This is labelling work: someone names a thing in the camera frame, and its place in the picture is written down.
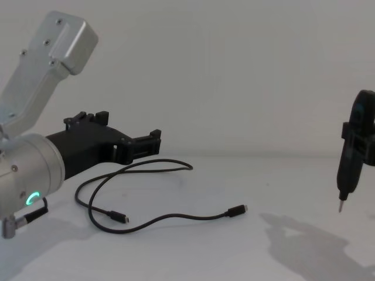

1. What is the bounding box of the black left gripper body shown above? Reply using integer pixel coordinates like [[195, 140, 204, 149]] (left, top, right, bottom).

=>
[[46, 125, 131, 180]]

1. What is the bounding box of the white curtain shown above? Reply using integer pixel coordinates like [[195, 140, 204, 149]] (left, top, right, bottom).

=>
[[0, 0, 375, 165]]

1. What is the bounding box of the white table cloth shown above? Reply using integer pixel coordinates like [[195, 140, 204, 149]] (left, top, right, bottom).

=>
[[0, 153, 375, 281]]

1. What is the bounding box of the black cable with two plugs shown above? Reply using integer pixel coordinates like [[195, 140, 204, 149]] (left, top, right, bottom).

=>
[[74, 159, 250, 235]]

